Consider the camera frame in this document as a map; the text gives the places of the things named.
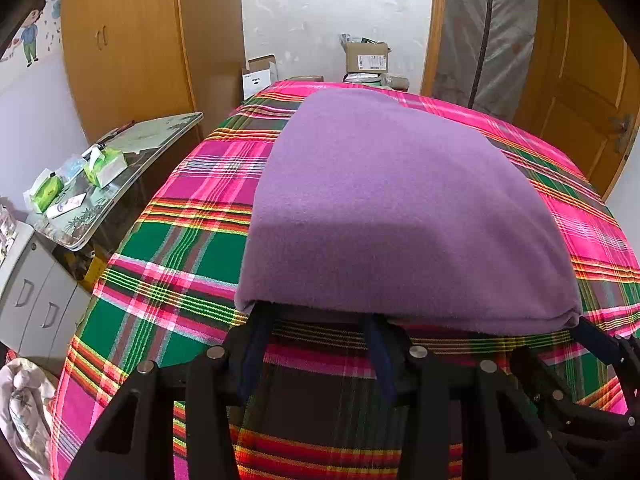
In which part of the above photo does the cartoon boy wall sticker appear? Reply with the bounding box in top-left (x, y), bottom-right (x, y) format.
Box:
top-left (12, 0), bottom-right (62, 67)

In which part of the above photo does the blue tissue pack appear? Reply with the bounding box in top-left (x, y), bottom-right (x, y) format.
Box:
top-left (55, 155), bottom-right (88, 185)

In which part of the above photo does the white drawer cabinet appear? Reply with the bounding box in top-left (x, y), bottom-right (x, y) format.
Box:
top-left (0, 221), bottom-right (90, 376)

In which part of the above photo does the orange wooden wardrobe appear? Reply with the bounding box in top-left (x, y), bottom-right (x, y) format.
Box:
top-left (61, 0), bottom-right (245, 142)

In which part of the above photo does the floral white crumpled cloth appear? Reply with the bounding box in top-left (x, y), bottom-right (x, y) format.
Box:
top-left (1, 358), bottom-right (56, 479)

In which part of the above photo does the small white cardboard box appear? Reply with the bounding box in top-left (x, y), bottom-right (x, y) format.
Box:
top-left (242, 54), bottom-right (279, 100)

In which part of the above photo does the white toothpaste box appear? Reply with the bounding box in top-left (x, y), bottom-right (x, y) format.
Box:
top-left (46, 193), bottom-right (87, 219)

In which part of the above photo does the orange wooden door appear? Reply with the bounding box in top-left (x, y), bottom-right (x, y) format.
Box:
top-left (513, 0), bottom-right (639, 198)

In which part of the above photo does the purple fleece garment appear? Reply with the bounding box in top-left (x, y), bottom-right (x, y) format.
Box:
top-left (234, 89), bottom-right (582, 335)

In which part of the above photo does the colourful plaid bed sheet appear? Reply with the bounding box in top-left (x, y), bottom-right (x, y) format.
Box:
top-left (50, 82), bottom-right (639, 479)

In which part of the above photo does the grey plastic door curtain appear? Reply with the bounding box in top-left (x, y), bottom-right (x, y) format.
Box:
top-left (433, 0), bottom-right (538, 122)

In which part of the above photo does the brown cardboard box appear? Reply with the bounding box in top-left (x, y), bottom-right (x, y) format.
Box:
top-left (340, 34), bottom-right (390, 74)

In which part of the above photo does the green tissue pack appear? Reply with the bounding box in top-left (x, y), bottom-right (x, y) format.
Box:
top-left (84, 145), bottom-right (128, 188)
top-left (23, 168), bottom-right (64, 214)

